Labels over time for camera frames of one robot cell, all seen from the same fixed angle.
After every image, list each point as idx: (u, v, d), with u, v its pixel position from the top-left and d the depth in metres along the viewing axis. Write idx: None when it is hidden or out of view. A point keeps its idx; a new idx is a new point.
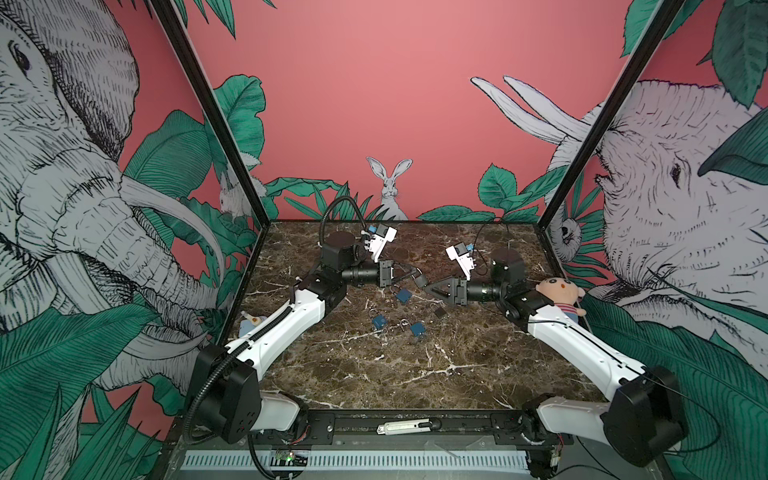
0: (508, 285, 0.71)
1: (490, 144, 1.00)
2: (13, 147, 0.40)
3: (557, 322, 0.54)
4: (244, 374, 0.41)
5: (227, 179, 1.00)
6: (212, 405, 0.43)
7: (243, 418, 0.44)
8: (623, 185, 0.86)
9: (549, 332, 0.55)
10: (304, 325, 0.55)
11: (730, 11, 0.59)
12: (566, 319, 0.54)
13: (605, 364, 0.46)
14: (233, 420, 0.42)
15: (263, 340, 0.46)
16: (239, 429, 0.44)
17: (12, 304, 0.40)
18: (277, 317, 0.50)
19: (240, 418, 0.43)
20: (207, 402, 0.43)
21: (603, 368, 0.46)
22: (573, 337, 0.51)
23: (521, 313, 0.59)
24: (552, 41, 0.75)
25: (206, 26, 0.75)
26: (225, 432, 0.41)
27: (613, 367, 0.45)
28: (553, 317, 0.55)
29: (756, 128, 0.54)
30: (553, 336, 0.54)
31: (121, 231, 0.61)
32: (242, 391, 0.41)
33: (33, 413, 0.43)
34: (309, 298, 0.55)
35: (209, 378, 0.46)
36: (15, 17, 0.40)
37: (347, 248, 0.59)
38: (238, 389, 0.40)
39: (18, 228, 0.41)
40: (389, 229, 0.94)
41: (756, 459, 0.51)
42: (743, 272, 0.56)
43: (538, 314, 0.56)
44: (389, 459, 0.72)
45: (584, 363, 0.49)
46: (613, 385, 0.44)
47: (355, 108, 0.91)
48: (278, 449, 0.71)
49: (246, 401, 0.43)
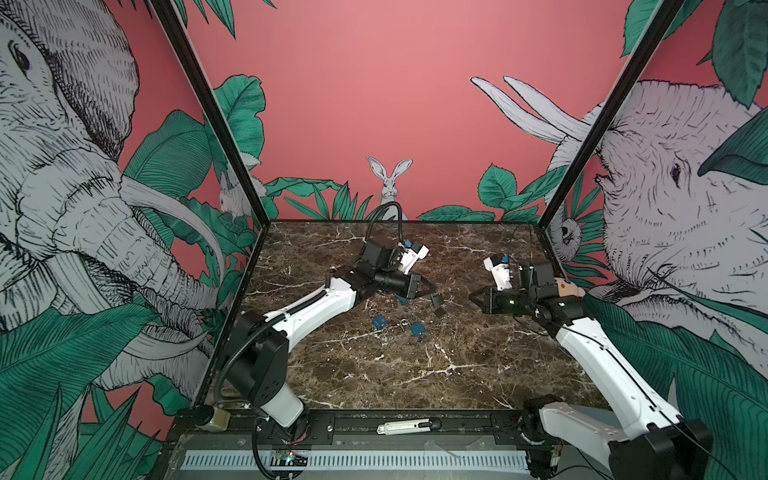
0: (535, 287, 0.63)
1: (489, 144, 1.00)
2: (13, 147, 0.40)
3: (592, 340, 0.49)
4: (277, 343, 0.43)
5: (227, 179, 1.00)
6: (242, 370, 0.45)
7: (267, 385, 0.46)
8: (623, 185, 0.86)
9: (578, 346, 0.51)
10: (337, 311, 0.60)
11: (730, 11, 0.59)
12: (604, 339, 0.49)
13: (636, 401, 0.42)
14: (260, 385, 0.44)
15: (297, 315, 0.49)
16: (262, 396, 0.46)
17: (12, 304, 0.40)
18: (311, 297, 0.53)
19: (266, 384, 0.45)
20: (237, 365, 0.46)
21: (633, 404, 0.42)
22: (606, 360, 0.47)
23: (555, 317, 0.54)
24: (552, 41, 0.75)
25: (206, 26, 0.75)
26: (250, 396, 0.44)
27: (646, 410, 0.41)
28: (589, 333, 0.50)
29: (756, 128, 0.54)
30: (581, 353, 0.51)
31: (122, 231, 0.61)
32: (272, 356, 0.43)
33: (33, 413, 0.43)
34: (340, 286, 0.58)
35: (249, 338, 0.50)
36: (14, 16, 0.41)
37: (392, 247, 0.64)
38: (270, 353, 0.42)
39: (18, 228, 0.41)
40: (423, 248, 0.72)
41: (756, 458, 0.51)
42: (743, 272, 0.56)
43: (573, 326, 0.51)
44: (389, 459, 0.72)
45: (607, 389, 0.47)
46: (638, 426, 0.41)
47: (354, 108, 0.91)
48: (278, 448, 0.71)
49: (274, 369, 0.45)
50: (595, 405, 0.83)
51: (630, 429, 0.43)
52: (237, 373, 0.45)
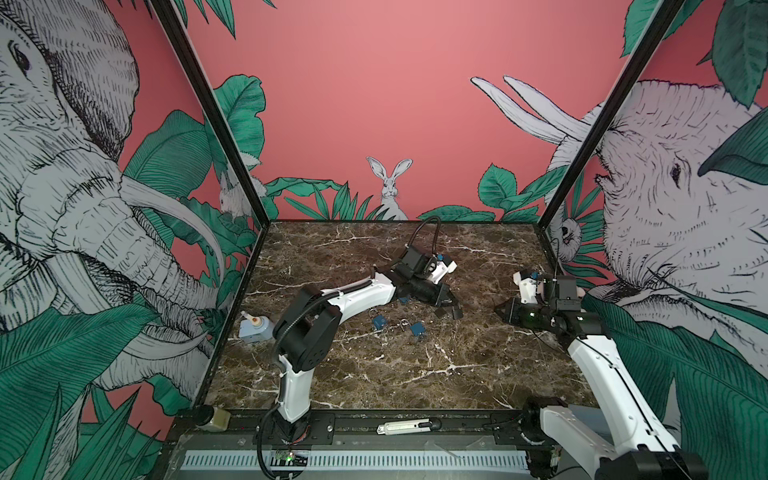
0: (555, 300, 0.65)
1: (489, 144, 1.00)
2: (13, 147, 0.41)
3: (603, 357, 0.49)
4: (332, 314, 0.49)
5: (227, 179, 1.00)
6: (295, 338, 0.51)
7: (316, 355, 0.52)
8: (623, 185, 0.86)
9: (587, 361, 0.51)
10: (375, 303, 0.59)
11: (730, 11, 0.59)
12: (615, 359, 0.49)
13: (632, 422, 0.42)
14: (309, 351, 0.49)
15: (347, 296, 0.55)
16: (312, 363, 0.52)
17: (12, 304, 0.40)
18: (360, 283, 0.59)
19: (316, 354, 0.51)
20: (291, 334, 0.51)
21: (628, 424, 0.42)
22: (612, 379, 0.46)
23: (570, 329, 0.55)
24: (552, 41, 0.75)
25: (206, 26, 0.75)
26: (301, 362, 0.49)
27: (640, 433, 0.41)
28: (602, 350, 0.50)
29: (756, 128, 0.54)
30: (588, 367, 0.51)
31: (121, 231, 0.61)
32: (325, 329, 0.48)
33: (33, 413, 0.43)
34: (383, 279, 0.64)
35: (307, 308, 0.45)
36: (14, 16, 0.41)
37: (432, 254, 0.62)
38: (323, 327, 0.48)
39: (18, 228, 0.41)
40: (453, 263, 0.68)
41: (756, 458, 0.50)
42: (743, 272, 0.56)
43: (587, 341, 0.51)
44: (389, 459, 0.72)
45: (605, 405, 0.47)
46: (627, 445, 0.41)
47: (354, 108, 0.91)
48: (278, 449, 0.71)
49: (323, 340, 0.50)
50: (594, 405, 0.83)
51: (621, 446, 0.43)
52: (290, 341, 0.50)
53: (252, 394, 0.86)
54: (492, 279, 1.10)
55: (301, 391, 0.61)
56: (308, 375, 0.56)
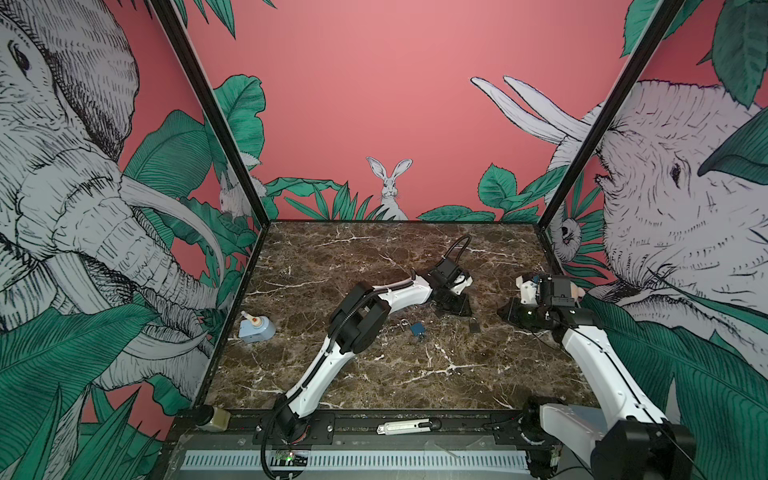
0: (553, 298, 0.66)
1: (489, 143, 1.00)
2: (13, 147, 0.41)
3: (595, 343, 0.52)
4: (383, 306, 0.58)
5: (227, 179, 1.00)
6: (351, 326, 0.59)
7: (365, 340, 0.60)
8: (623, 185, 0.86)
9: (581, 348, 0.53)
10: (414, 301, 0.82)
11: (730, 11, 0.59)
12: (607, 345, 0.51)
13: (622, 396, 0.44)
14: (364, 336, 0.58)
15: (395, 295, 0.63)
16: (361, 347, 0.61)
17: (12, 304, 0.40)
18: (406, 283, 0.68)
19: (367, 338, 0.60)
20: (348, 323, 0.60)
21: (618, 398, 0.44)
22: (602, 362, 0.49)
23: (563, 322, 0.58)
24: (552, 40, 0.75)
25: (206, 26, 0.75)
26: (354, 345, 0.58)
27: (629, 406, 0.43)
28: (593, 338, 0.53)
29: (755, 128, 0.54)
30: (582, 355, 0.53)
31: (121, 231, 0.61)
32: (377, 317, 0.57)
33: (33, 413, 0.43)
34: (424, 283, 0.71)
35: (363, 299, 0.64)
36: (14, 16, 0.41)
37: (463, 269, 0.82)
38: (377, 314, 0.57)
39: (18, 228, 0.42)
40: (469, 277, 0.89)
41: (756, 459, 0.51)
42: (743, 272, 0.56)
43: (579, 332, 0.54)
44: (389, 459, 0.72)
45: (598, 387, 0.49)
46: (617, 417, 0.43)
47: (354, 108, 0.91)
48: (278, 448, 0.71)
49: (373, 328, 0.59)
50: (594, 405, 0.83)
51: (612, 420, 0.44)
52: (347, 329, 0.59)
53: (252, 394, 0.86)
54: (492, 279, 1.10)
55: (323, 383, 0.65)
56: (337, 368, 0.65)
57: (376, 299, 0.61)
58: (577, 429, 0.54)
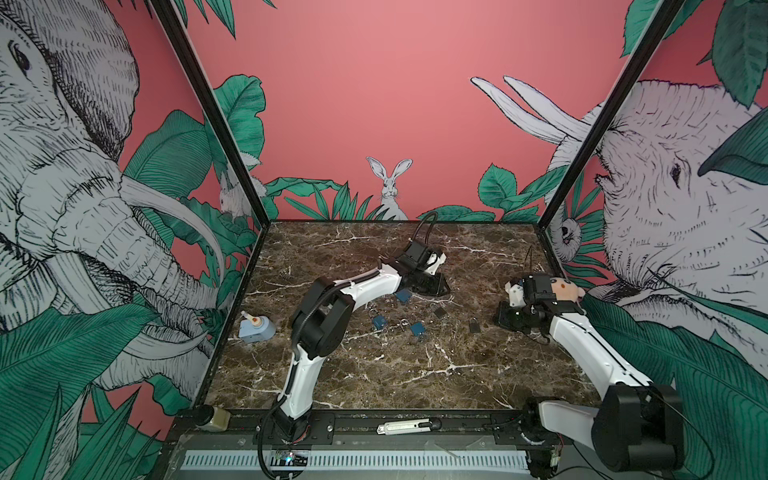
0: (534, 293, 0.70)
1: (490, 144, 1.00)
2: (13, 147, 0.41)
3: (579, 326, 0.55)
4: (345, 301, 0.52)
5: (227, 179, 1.00)
6: (312, 327, 0.54)
7: (332, 342, 0.55)
8: (623, 185, 0.86)
9: (567, 333, 0.56)
10: (383, 294, 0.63)
11: (730, 11, 0.59)
12: (590, 327, 0.55)
13: (609, 367, 0.47)
14: (327, 338, 0.52)
15: (358, 286, 0.58)
16: (329, 349, 0.55)
17: (12, 304, 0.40)
18: (370, 273, 0.63)
19: (333, 339, 0.54)
20: (308, 324, 0.54)
21: (606, 369, 0.47)
22: (587, 340, 0.52)
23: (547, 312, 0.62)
24: (552, 40, 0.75)
25: (206, 26, 0.75)
26: (317, 350, 0.52)
27: (617, 375, 0.45)
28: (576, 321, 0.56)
29: (755, 128, 0.54)
30: (569, 339, 0.56)
31: (121, 230, 0.61)
32: (340, 315, 0.51)
33: (33, 413, 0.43)
34: (390, 269, 0.67)
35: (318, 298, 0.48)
36: (15, 16, 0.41)
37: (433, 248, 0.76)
38: (339, 312, 0.52)
39: (18, 228, 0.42)
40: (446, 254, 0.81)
41: (756, 459, 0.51)
42: (743, 272, 0.56)
43: (563, 316, 0.58)
44: (389, 459, 0.72)
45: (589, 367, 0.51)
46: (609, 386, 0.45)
47: (354, 108, 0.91)
48: (278, 448, 0.71)
49: (338, 328, 0.53)
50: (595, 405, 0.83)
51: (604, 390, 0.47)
52: (309, 330, 0.54)
53: (252, 394, 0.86)
54: (492, 279, 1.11)
55: (307, 385, 0.63)
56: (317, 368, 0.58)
57: (339, 294, 0.55)
58: (574, 417, 0.55)
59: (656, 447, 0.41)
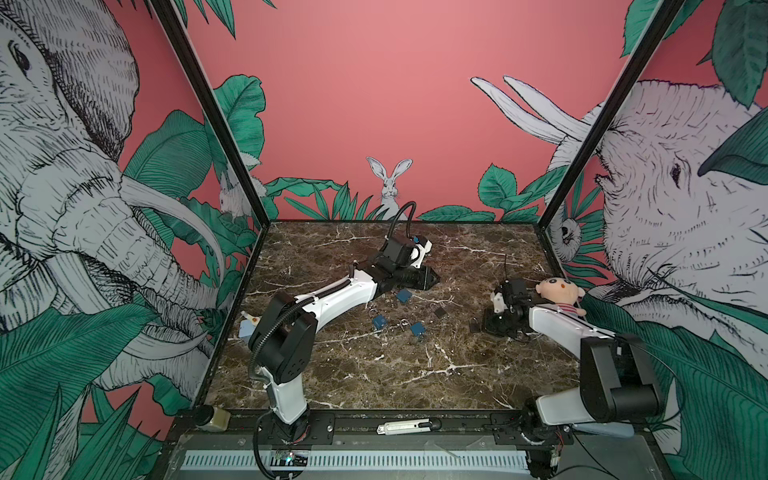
0: (512, 295, 0.77)
1: (490, 144, 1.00)
2: (13, 147, 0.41)
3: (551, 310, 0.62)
4: (308, 321, 0.47)
5: (227, 179, 1.00)
6: (273, 349, 0.48)
7: (296, 364, 0.49)
8: (623, 185, 0.86)
9: (543, 317, 0.62)
10: (357, 302, 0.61)
11: (730, 11, 0.59)
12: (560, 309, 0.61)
13: (580, 328, 0.53)
14: (290, 361, 0.47)
15: (325, 299, 0.53)
16: (291, 374, 0.50)
17: (12, 304, 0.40)
18: (341, 284, 0.57)
19: (296, 362, 0.49)
20: (268, 345, 0.49)
21: (577, 331, 0.52)
22: (559, 317, 0.58)
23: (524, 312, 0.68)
24: (552, 40, 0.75)
25: (206, 26, 0.75)
26: (279, 374, 0.46)
27: (587, 333, 0.50)
28: (547, 307, 0.63)
29: (755, 128, 0.54)
30: (546, 323, 0.62)
31: (121, 231, 0.61)
32: (303, 336, 0.46)
33: (33, 413, 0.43)
34: (364, 277, 0.61)
35: (277, 321, 0.53)
36: (15, 17, 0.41)
37: (411, 246, 0.68)
38: (300, 334, 0.45)
39: (18, 228, 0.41)
40: (427, 242, 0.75)
41: (756, 458, 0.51)
42: (743, 272, 0.56)
43: (538, 306, 0.64)
44: (389, 459, 0.72)
45: (567, 339, 0.55)
46: None
47: (354, 108, 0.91)
48: (278, 448, 0.71)
49: (301, 350, 0.48)
50: None
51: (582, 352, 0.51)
52: (269, 353, 0.48)
53: (252, 394, 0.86)
54: (491, 279, 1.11)
55: (295, 392, 0.61)
56: (295, 381, 0.58)
57: (302, 313, 0.49)
58: (569, 394, 0.56)
59: (642, 397, 0.44)
